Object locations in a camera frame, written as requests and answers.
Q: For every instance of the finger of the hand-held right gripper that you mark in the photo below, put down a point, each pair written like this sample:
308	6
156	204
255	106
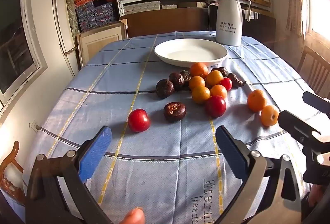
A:
292	122
315	101

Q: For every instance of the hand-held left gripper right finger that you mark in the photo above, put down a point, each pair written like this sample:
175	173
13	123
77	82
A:
229	151

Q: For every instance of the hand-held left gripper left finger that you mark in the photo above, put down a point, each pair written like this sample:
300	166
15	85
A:
95	151

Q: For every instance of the pale yellow mandarin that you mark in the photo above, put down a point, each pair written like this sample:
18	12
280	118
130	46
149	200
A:
269	115

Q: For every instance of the small red plum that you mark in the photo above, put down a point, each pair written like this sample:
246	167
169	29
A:
226	83

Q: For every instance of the white round plate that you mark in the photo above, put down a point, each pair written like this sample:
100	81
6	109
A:
190	54

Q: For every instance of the person's right hand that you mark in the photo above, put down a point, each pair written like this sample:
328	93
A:
315	195

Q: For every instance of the person's left hand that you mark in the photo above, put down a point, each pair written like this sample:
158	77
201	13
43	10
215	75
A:
132	216

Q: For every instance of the wooden slatted chair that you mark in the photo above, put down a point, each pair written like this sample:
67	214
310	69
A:
315	69

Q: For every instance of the blue checked tablecloth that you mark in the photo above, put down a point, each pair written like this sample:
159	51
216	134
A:
165	157

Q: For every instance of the carved wooden chair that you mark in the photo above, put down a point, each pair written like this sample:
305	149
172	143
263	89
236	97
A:
10	175

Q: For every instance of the bright window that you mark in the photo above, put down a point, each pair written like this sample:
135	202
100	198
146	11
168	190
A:
318	0

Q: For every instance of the leaning framed panel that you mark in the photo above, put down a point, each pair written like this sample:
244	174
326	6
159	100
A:
100	41

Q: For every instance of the white thermos jug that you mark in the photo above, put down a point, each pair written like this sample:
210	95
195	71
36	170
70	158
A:
229	18

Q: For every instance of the dark flat screen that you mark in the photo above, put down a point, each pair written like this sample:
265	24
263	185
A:
212	16

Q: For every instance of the stack of blue patterned boxes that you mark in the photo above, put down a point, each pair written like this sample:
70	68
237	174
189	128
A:
94	12

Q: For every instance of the green marbled panel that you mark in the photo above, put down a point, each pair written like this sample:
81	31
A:
71	12

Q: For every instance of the brown wooden board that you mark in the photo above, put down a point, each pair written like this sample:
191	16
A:
165	21

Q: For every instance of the white wall socket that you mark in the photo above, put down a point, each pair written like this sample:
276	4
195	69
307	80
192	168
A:
33	125

